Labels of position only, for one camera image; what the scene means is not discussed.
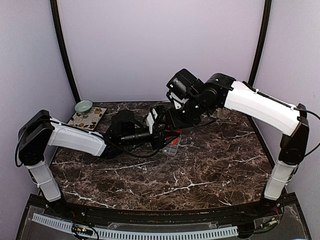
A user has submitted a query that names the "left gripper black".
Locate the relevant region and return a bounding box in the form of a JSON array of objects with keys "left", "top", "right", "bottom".
[{"left": 121, "top": 126, "right": 181, "bottom": 151}]

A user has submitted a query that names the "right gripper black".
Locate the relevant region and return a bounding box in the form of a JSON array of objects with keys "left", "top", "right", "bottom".
[{"left": 165, "top": 93, "right": 211, "bottom": 131}]

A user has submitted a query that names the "red pill bottle grey cap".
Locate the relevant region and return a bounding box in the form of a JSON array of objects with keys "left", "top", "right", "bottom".
[{"left": 166, "top": 129, "right": 181, "bottom": 146}]

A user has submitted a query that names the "clear plastic pill organizer box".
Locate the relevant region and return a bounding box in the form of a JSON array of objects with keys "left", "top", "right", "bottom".
[{"left": 161, "top": 136, "right": 182, "bottom": 157}]

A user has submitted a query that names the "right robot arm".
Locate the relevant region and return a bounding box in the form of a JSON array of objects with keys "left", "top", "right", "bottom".
[{"left": 166, "top": 68, "right": 310, "bottom": 217}]

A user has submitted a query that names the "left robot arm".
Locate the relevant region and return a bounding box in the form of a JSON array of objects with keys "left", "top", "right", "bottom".
[{"left": 15, "top": 109, "right": 180, "bottom": 218}]

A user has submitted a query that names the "cream ceramic mug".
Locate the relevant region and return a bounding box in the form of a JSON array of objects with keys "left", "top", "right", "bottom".
[{"left": 216, "top": 108, "right": 230, "bottom": 120}]

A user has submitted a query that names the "patterned coaster mat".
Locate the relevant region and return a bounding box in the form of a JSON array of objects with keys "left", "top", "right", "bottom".
[{"left": 67, "top": 107, "right": 107, "bottom": 131}]

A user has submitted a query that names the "green ceramic bowl left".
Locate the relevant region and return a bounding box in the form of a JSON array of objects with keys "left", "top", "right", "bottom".
[{"left": 74, "top": 99, "right": 93, "bottom": 115}]

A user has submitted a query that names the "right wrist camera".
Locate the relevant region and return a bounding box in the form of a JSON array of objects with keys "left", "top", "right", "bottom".
[{"left": 166, "top": 90, "right": 189, "bottom": 110}]

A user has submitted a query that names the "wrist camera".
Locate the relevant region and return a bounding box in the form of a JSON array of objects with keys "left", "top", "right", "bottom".
[
  {"left": 142, "top": 105, "right": 166, "bottom": 135},
  {"left": 166, "top": 90, "right": 189, "bottom": 110}
]

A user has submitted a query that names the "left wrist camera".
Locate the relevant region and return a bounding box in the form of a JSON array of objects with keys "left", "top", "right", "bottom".
[{"left": 142, "top": 105, "right": 166, "bottom": 135}]

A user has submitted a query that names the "black front rail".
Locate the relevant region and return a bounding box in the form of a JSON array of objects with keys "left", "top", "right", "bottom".
[{"left": 19, "top": 193, "right": 305, "bottom": 228}]

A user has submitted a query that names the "right black corner post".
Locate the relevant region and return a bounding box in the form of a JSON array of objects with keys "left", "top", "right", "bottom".
[{"left": 248, "top": 0, "right": 273, "bottom": 87}]

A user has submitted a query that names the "black corner post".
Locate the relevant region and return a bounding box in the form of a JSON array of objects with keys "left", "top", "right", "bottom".
[
  {"left": 248, "top": 0, "right": 273, "bottom": 87},
  {"left": 50, "top": 0, "right": 81, "bottom": 103}
]

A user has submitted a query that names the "white slotted cable duct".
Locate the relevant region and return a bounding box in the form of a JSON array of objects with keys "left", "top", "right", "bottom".
[{"left": 31, "top": 213, "right": 239, "bottom": 240}]

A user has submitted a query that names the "left black corner post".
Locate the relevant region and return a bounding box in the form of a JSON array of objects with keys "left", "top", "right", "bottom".
[{"left": 50, "top": 0, "right": 81, "bottom": 103}]

